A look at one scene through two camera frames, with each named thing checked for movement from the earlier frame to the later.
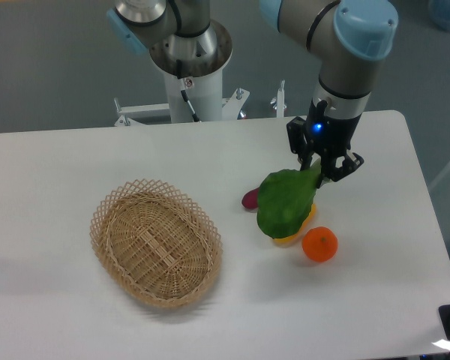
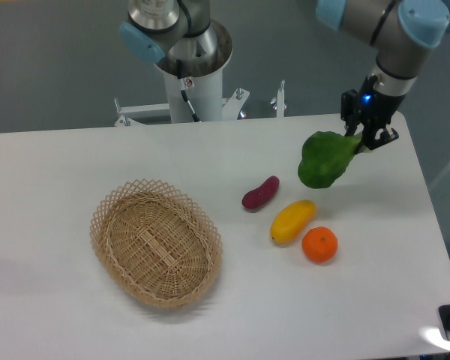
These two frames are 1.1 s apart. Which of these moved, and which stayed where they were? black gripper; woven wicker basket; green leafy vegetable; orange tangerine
Moved: black gripper; green leafy vegetable
Stayed: orange tangerine; woven wicker basket
